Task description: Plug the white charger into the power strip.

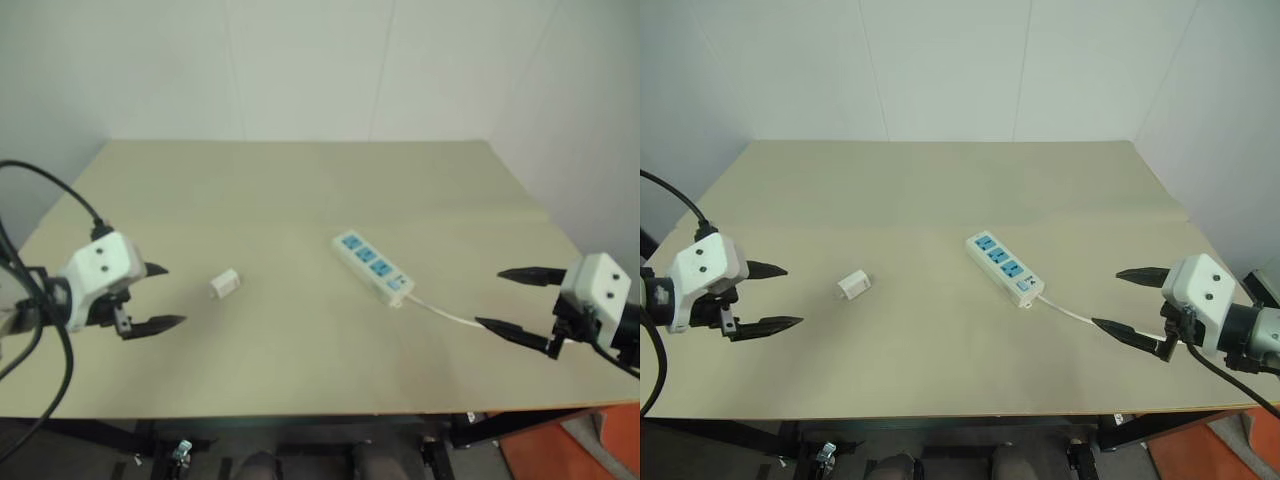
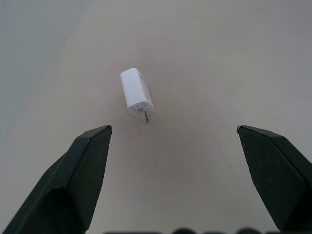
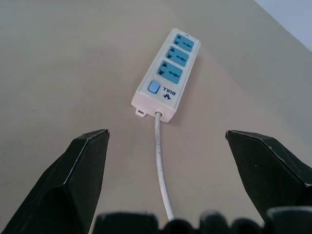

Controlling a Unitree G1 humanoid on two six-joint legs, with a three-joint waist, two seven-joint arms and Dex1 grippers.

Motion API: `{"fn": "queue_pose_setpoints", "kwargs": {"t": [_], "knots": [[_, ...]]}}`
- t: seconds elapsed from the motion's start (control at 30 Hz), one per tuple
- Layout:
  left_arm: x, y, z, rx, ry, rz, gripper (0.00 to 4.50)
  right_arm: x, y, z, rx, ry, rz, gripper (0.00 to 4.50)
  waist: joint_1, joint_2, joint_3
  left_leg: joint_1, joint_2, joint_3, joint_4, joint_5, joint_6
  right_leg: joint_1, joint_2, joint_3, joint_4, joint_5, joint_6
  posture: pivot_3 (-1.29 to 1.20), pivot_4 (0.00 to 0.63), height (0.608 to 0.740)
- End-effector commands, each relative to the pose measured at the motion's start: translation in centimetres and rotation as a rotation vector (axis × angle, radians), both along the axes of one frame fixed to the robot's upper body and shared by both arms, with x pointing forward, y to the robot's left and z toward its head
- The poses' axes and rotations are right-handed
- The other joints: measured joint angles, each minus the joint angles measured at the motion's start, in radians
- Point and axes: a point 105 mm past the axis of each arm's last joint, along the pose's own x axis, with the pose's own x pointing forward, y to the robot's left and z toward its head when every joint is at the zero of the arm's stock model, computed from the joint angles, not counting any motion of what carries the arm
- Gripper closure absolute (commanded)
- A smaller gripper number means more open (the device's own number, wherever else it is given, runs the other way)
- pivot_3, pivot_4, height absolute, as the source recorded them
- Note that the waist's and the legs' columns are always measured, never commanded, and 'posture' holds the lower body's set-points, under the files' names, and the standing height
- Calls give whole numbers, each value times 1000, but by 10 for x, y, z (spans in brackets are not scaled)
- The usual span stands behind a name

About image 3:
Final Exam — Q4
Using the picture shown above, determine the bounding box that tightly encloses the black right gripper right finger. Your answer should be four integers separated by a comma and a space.
225, 130, 312, 223

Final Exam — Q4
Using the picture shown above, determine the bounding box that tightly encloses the white blue power strip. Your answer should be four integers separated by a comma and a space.
131, 27, 201, 123

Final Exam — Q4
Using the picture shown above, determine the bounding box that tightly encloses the white power cable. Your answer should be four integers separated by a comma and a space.
154, 111, 175, 222

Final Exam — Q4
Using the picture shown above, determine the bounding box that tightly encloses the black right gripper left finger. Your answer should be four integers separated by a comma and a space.
0, 129, 110, 234

